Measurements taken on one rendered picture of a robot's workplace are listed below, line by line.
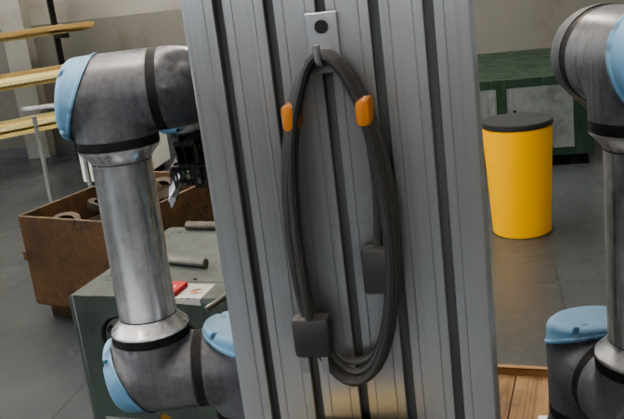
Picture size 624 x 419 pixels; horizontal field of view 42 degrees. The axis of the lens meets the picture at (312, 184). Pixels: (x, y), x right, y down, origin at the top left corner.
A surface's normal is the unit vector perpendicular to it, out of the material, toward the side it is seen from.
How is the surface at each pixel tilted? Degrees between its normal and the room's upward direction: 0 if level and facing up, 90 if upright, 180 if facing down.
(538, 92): 90
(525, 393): 0
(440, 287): 90
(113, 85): 73
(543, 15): 90
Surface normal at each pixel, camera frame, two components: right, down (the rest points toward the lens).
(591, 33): -0.87, -0.41
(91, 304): -0.32, 0.28
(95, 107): -0.05, 0.28
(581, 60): -0.99, 0.07
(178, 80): 0.33, -0.03
